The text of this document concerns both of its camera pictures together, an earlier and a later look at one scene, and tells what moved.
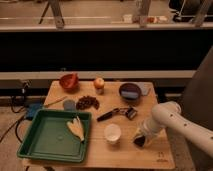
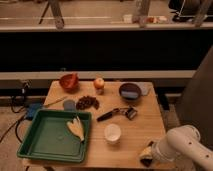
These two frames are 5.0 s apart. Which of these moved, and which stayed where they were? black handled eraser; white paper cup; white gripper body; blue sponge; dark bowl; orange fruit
Moved: black handled eraser; white gripper body
Stayed: orange fruit; dark bowl; white paper cup; blue sponge
